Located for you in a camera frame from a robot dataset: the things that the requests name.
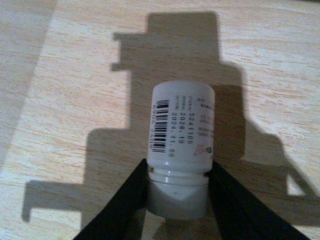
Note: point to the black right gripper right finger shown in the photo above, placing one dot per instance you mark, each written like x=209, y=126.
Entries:
x=242, y=216

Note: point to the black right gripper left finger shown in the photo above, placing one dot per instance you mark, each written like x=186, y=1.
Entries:
x=112, y=223

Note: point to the white medicine bottle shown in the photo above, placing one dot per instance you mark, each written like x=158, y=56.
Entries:
x=180, y=149

